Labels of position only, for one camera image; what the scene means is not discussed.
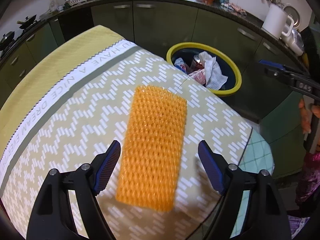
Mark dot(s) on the orange foam net sleeve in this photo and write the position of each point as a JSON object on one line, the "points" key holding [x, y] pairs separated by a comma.
{"points": [[152, 149]]}

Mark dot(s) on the red cola can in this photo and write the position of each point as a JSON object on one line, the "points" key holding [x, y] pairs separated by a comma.
{"points": [[196, 63]]}

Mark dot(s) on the pink sleeve forearm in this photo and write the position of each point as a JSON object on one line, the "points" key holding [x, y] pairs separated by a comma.
{"points": [[309, 177]]}

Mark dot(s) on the black wok right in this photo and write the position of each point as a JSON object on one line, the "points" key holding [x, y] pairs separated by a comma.
{"points": [[27, 22]]}

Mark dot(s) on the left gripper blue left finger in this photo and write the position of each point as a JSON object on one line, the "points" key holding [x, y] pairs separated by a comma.
{"points": [[104, 165]]}

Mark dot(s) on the patterned tablecloth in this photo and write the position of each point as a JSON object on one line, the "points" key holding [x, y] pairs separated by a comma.
{"points": [[77, 100]]}

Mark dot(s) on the white electric kettle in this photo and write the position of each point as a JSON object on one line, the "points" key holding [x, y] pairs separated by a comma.
{"points": [[275, 22]]}

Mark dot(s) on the yellow rimmed blue trash bin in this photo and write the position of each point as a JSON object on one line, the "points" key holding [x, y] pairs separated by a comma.
{"points": [[186, 50]]}

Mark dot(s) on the black wok left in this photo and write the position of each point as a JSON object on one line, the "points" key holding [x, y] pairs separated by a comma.
{"points": [[6, 40]]}

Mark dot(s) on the person right hand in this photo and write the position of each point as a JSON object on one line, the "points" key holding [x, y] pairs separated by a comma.
{"points": [[305, 120]]}

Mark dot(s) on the red white milk carton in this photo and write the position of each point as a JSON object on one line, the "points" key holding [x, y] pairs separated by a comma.
{"points": [[199, 76]]}

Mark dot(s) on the black wok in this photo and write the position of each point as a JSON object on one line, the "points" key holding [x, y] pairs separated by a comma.
{"points": [[27, 22], [6, 40]]}

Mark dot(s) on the white tissue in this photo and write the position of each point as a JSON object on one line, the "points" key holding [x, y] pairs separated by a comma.
{"points": [[214, 77]]}

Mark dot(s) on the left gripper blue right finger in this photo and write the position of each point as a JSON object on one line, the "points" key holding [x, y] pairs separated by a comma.
{"points": [[214, 166]]}

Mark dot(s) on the snack wrapper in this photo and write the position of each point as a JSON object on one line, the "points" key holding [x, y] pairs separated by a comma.
{"points": [[180, 64]]}

